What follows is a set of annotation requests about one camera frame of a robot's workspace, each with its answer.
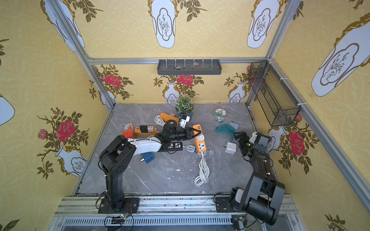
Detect black power strip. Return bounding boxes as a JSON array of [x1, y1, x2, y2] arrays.
[[159, 141, 183, 154]]

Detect white tiger cube adapter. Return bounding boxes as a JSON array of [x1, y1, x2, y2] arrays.
[[224, 141, 237, 155]]

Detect blue cube adapter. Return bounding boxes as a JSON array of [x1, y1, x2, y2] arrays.
[[141, 152, 154, 164]]

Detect pink power strip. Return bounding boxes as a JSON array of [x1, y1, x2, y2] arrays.
[[124, 123, 134, 131]]

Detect red cube adapter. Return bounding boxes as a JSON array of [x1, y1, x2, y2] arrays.
[[122, 129, 135, 139]]

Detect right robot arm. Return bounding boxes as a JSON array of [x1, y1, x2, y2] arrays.
[[230, 131, 285, 225]]

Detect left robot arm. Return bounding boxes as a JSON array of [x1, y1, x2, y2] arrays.
[[98, 120, 203, 213]]

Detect potted green plant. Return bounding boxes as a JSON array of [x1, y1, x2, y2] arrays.
[[175, 94, 195, 120]]

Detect green work glove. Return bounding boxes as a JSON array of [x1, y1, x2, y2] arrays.
[[215, 121, 240, 141]]

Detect black charger block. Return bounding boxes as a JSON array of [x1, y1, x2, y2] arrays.
[[139, 125, 148, 133]]

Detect orange power strip with adapters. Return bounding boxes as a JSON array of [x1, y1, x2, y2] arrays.
[[134, 126, 157, 136]]

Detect round printed tin jar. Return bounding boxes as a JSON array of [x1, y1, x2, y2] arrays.
[[214, 108, 226, 124]]

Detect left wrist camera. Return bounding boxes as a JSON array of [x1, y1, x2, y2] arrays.
[[180, 116, 190, 129]]

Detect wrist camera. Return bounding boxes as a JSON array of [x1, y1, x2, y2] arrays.
[[180, 116, 190, 129], [249, 132, 272, 147]]

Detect white bundled cable black strip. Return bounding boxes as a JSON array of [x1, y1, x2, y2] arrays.
[[186, 144, 198, 153]]

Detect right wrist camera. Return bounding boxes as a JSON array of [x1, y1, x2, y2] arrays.
[[249, 132, 272, 147]]

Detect white cable right strip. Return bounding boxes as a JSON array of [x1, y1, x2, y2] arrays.
[[194, 151, 211, 186]]

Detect black wire mesh basket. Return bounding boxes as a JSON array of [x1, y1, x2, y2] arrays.
[[249, 61, 301, 127]]

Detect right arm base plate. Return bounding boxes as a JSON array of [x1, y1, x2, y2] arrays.
[[213, 194, 254, 214]]

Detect grey wall shelf tray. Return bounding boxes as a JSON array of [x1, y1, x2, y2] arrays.
[[157, 58, 222, 76]]

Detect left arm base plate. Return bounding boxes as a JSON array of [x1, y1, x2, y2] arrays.
[[98, 197, 140, 214]]

